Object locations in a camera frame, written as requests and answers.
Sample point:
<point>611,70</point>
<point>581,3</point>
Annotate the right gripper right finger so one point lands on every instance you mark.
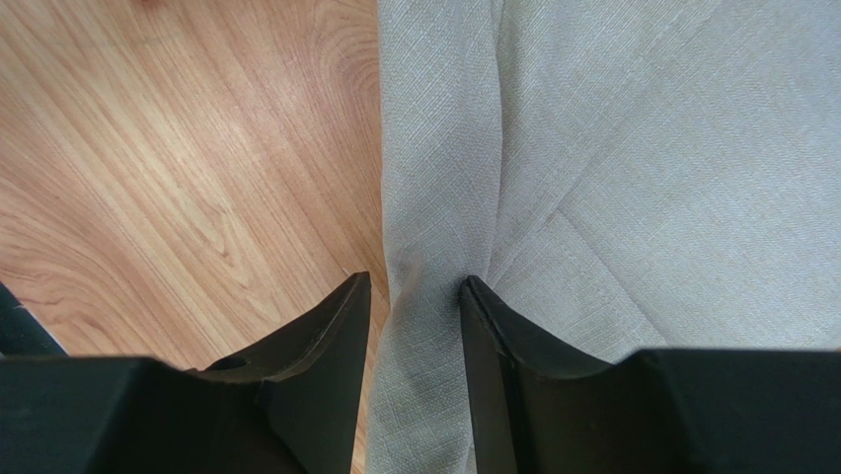
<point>539,405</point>

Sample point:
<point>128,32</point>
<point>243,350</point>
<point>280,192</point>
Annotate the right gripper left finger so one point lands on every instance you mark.
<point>287,403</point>

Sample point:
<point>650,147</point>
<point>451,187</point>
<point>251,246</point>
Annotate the beige linen napkin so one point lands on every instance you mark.
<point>625,173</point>

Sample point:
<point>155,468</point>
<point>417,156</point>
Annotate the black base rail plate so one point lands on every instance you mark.
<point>21,332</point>

